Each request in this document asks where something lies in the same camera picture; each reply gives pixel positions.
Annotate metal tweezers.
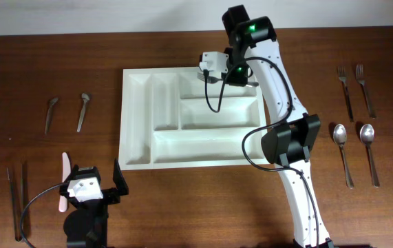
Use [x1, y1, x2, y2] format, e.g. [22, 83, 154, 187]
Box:
[7, 163, 25, 242]

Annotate left small metal teaspoon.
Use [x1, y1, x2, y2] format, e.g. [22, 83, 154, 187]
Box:
[45, 97, 59, 134]

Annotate small metal teaspoon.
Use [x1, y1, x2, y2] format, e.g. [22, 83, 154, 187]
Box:
[45, 97, 59, 134]
[76, 93, 91, 132]

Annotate right small metal teaspoon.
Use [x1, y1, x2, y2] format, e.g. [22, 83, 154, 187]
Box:
[76, 93, 91, 132]

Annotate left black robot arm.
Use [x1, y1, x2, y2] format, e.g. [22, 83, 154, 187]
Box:
[59, 159, 129, 247]

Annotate left black camera cable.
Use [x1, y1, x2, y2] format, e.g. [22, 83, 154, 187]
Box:
[19, 182, 70, 248]

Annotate metal tablespoon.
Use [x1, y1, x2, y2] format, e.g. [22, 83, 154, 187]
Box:
[332, 124, 354, 189]
[359, 124, 380, 187]

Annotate white plastic cutlery tray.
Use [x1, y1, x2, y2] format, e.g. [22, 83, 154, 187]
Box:
[118, 67, 266, 170]

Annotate right black camera cable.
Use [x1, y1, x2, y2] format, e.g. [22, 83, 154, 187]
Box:
[204, 56, 320, 247]

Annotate metal fork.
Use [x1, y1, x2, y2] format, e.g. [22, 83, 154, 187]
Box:
[197, 72, 259, 87]
[355, 63, 376, 118]
[337, 66, 354, 122]

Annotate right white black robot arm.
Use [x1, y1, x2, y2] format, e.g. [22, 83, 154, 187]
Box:
[222, 5, 334, 247]

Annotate black camera cable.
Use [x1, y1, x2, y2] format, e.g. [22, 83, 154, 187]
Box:
[19, 182, 70, 248]
[204, 56, 320, 247]

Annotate white plastic knife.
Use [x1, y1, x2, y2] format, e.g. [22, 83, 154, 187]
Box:
[59, 152, 71, 212]

